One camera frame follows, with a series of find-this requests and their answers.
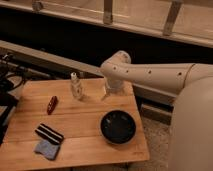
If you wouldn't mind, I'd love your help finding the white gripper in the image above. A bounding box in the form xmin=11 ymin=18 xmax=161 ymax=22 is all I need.
xmin=70 ymin=72 xmax=124 ymax=100

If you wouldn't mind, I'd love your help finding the black bowl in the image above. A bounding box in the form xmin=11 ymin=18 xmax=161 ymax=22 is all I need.
xmin=100 ymin=110 xmax=136 ymax=144

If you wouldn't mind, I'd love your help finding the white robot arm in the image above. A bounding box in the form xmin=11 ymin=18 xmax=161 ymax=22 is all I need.
xmin=99 ymin=51 xmax=213 ymax=171

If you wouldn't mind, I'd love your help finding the metal rail frame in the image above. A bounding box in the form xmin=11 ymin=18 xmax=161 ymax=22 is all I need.
xmin=0 ymin=0 xmax=213 ymax=48

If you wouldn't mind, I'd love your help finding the black cables and equipment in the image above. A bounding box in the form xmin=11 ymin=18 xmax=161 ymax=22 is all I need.
xmin=0 ymin=53 xmax=29 ymax=146

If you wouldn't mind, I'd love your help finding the wooden board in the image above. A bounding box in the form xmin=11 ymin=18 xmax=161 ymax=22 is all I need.
xmin=0 ymin=78 xmax=150 ymax=171

